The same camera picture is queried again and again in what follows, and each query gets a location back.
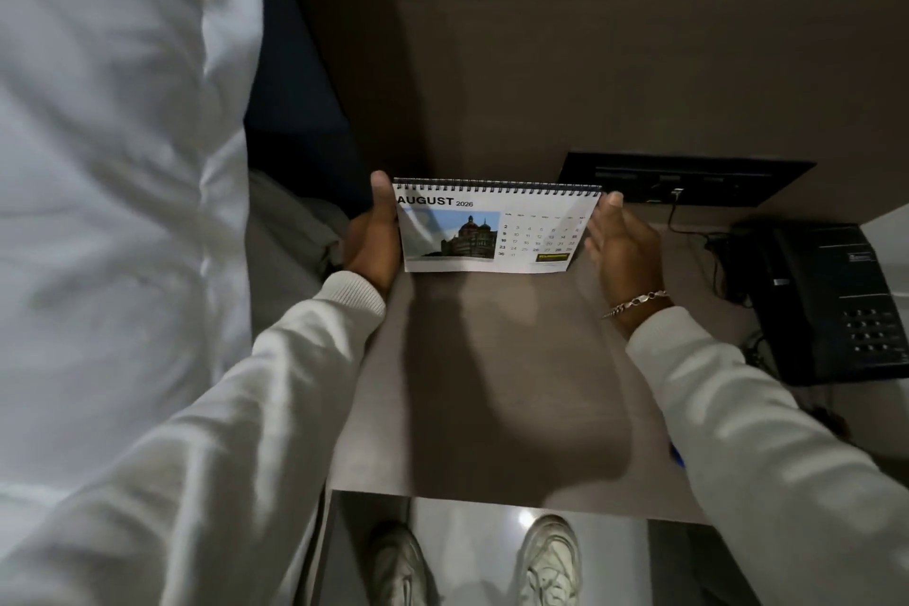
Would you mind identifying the white pillow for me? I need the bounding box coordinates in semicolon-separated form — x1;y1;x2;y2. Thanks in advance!
0;0;265;557

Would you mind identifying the silver chain bracelet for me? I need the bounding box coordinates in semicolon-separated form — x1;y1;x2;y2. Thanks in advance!
602;290;670;320

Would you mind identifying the person's right white shoe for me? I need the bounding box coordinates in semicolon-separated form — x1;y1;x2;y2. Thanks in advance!
515;515;583;606

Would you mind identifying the person's white shoe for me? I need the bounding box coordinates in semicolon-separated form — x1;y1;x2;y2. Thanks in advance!
365;522;430;606
515;515;583;606

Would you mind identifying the person's right forearm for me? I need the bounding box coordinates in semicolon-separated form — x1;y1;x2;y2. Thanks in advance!
625;306;909;606

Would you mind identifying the person's left hand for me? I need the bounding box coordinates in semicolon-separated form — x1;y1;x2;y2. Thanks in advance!
343;171;402;297

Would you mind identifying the person's left white shoe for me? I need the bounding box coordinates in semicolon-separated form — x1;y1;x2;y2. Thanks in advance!
365;522;430;606

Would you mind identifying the black wall socket panel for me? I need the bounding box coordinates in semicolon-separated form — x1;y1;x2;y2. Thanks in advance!
558;151;816;207

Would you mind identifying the black desk telephone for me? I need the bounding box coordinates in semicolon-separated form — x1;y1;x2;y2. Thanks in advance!
731;222;909;386

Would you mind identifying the person's left forearm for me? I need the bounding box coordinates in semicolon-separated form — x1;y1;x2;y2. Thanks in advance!
0;270;388;606

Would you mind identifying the person's right hand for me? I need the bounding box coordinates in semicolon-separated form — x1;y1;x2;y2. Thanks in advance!
584;191;673;338

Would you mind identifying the black cable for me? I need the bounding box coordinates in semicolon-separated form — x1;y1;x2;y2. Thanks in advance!
666;189;754;308

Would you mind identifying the white spiral desk calendar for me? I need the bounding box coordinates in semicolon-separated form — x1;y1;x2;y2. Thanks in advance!
392;177;603;273

